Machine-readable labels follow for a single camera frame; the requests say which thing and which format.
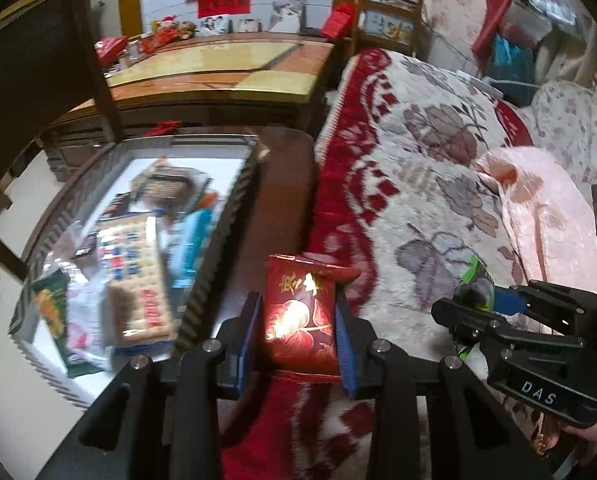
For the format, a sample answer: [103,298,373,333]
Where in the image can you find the small green snack packet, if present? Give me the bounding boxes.
[453,255,495,361]

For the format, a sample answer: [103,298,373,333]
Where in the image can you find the red gold snack packet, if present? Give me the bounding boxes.
[264,255,361,376]

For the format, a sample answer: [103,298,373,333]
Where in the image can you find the blue white snack packet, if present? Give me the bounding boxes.
[168,208,213,289]

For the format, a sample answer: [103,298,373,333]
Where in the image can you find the yellow biscuit pack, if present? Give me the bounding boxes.
[97,212,175,356]

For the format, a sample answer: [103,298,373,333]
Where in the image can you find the orange clear cracker pack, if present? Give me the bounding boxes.
[130,157,212,221]

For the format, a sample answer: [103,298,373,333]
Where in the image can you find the green cracker packet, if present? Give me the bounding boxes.
[32,269,101,378]

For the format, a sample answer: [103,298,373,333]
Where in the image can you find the white purple snack packet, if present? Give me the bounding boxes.
[66,270,113,370]

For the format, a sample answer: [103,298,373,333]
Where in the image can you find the pink quilt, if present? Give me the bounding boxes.
[473,146,597,292]

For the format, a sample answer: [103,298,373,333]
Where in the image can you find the white striped cardboard box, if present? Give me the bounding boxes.
[10,133,258,410]

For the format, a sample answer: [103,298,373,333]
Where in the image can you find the red cream floral blanket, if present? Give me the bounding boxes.
[222,48,525,479]

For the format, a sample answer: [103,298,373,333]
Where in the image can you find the red cloth under table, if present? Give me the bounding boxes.
[144,120,182,138]

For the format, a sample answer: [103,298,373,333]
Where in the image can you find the teal plastic bag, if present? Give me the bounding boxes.
[485,35,538,107]

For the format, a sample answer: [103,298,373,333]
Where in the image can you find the marble top wooden table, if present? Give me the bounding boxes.
[42,31,336,134]

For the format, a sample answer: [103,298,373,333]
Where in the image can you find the red gift bag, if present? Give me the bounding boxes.
[321,2,355,41]

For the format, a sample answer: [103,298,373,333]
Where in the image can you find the red plush toy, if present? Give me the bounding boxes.
[139,15,196,55]

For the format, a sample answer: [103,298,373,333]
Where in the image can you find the red gift box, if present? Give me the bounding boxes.
[94,36,128,68]

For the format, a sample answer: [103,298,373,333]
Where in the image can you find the wooden side shelf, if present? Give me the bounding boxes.
[352,0,423,56]

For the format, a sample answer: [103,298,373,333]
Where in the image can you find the dark wooden chair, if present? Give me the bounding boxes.
[0,0,325,480]

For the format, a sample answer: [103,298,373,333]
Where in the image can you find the cat photo frame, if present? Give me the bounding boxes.
[268,0,305,34]

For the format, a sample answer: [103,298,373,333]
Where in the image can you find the red wall banner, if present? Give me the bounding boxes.
[196,0,251,18]

